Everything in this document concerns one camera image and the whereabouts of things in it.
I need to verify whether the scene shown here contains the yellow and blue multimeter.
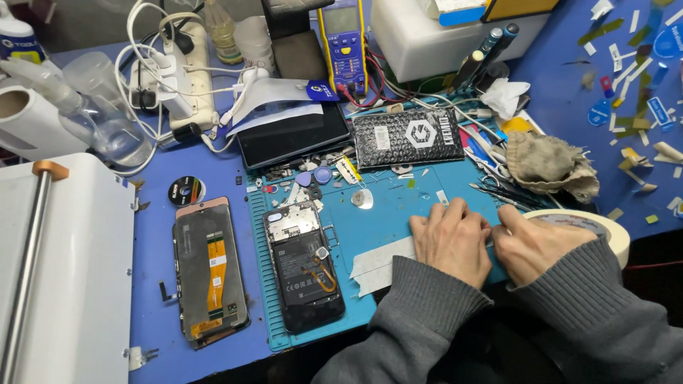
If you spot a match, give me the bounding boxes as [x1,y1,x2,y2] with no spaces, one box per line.
[317,0,369,98]

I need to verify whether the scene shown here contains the bottle of yellowish liquid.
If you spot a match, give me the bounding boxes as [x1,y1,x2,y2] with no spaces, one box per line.
[204,0,244,66]

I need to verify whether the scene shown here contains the white power strip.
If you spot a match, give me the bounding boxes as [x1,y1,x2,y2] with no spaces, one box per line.
[128,20,218,133]

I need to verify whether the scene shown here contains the phone display with orange flex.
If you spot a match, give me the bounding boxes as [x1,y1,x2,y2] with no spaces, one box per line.
[172,197,252,351]

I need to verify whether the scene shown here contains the crumpled white tissue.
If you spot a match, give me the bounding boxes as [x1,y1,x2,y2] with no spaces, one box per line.
[478,78,532,121]

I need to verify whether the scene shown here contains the grey rag cloth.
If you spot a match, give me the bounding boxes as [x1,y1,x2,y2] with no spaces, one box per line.
[505,130,602,204]

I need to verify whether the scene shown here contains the blue silicone repair mat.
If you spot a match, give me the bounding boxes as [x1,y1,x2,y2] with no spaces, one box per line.
[247,154,514,353]

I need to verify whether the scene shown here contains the heap of small phone parts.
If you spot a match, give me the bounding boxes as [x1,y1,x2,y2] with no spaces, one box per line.
[247,145,369,215]

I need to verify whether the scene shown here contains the bundle of white cables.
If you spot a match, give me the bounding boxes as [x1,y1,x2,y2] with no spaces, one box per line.
[113,0,273,178]

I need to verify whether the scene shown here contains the white bottle with blue label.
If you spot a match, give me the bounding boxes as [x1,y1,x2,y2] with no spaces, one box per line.
[0,0,48,66]

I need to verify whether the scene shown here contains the long masking tape strip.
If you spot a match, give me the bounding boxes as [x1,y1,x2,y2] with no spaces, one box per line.
[349,235,499,279]

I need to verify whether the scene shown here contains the scattered tape and sticker scraps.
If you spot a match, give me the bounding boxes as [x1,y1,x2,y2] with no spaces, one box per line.
[560,0,683,226]

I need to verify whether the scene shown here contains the heap of tweezers and tools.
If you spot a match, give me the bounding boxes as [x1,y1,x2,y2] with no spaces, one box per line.
[458,122,558,212]

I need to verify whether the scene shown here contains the white plastic box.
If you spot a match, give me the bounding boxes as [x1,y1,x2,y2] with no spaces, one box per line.
[370,0,551,84]

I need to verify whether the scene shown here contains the yellow and blue box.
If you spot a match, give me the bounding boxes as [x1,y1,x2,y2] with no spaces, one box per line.
[433,0,561,27]

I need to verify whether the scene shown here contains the red and black probe leads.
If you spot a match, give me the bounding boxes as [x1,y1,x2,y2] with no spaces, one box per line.
[335,47,422,108]

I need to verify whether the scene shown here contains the white paper roll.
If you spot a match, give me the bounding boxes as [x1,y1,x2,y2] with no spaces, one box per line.
[0,84,90,162]

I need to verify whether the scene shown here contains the translucent white bottle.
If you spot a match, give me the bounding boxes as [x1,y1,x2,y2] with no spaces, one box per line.
[234,16,276,74]

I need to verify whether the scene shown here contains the white laminating machine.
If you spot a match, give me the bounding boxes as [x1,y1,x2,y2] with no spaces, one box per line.
[0,153,137,384]

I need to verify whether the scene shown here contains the black wire spool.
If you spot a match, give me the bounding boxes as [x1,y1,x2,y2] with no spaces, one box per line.
[168,176,207,208]

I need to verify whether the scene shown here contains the person's left hand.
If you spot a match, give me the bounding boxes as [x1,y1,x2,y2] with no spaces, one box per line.
[409,197,493,290]

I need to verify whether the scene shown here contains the black stand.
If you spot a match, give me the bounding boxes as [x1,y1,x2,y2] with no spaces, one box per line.
[260,0,330,82]

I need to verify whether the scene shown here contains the clear plastic cup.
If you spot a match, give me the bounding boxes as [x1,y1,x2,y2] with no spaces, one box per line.
[61,50,130,114]

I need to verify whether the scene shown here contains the person's right hand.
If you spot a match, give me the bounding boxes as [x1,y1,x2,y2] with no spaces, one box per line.
[491,205,598,289]

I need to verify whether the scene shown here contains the black screwdriver with cream cap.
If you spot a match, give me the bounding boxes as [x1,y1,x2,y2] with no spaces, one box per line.
[450,50,485,92]

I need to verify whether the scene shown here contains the clear plastic squeeze bottle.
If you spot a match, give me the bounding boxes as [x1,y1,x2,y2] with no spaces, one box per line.
[0,56,154,170]

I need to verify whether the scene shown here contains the black bubble wrap bag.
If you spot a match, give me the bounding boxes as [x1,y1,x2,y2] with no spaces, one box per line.
[351,108,466,171]

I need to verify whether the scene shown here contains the white charger plug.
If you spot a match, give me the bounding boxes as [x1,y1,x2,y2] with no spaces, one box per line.
[150,50,195,121]

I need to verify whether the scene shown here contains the short masking tape strip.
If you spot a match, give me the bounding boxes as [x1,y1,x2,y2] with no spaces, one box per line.
[356,264,401,298]

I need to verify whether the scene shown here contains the opened black smartphone with battery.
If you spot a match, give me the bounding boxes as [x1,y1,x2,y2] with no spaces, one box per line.
[262,200,346,336]

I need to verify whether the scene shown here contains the black tablet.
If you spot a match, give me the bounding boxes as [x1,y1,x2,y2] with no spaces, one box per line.
[236,101,352,171]

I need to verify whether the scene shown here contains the black screwdriver with grey cap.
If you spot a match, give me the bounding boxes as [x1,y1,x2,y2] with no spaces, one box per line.
[472,22,521,86]

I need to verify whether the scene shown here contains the white envelope with blue tab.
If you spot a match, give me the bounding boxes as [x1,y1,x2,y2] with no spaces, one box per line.
[226,78,340,137]

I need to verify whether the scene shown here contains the cream masking tape roll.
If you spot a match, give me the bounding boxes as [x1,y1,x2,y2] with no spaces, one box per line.
[522,208,631,271]

